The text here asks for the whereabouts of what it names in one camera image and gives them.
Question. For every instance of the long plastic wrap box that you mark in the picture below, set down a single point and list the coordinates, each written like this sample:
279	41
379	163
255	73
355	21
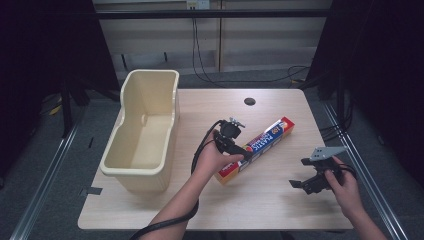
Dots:
270	137

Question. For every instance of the person's left hand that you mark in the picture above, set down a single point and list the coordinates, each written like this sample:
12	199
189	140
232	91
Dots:
210	160

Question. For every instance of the aluminium floor rail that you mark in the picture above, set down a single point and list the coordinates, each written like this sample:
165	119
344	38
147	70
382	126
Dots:
43	186
366	173

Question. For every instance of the black tape piece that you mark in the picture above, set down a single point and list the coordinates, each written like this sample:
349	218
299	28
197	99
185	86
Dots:
90	191

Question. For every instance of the black curtain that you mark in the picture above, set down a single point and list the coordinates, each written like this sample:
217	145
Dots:
383	66
40	50

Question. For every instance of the cream plastic bin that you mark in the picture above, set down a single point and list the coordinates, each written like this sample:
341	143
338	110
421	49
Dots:
146	133

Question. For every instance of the person's right hand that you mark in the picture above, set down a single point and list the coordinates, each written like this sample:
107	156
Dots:
345	191

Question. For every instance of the black horizontal bar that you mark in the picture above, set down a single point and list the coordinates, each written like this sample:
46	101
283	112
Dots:
213	14

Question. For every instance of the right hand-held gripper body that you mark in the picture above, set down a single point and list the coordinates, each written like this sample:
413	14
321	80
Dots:
321	152

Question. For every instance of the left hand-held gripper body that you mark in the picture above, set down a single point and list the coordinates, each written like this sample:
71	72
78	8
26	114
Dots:
229	130

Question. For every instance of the white power outlet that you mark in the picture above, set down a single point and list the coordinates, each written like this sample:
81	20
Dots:
198	4

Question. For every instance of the black metal stand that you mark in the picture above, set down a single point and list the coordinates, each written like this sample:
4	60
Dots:
66	110

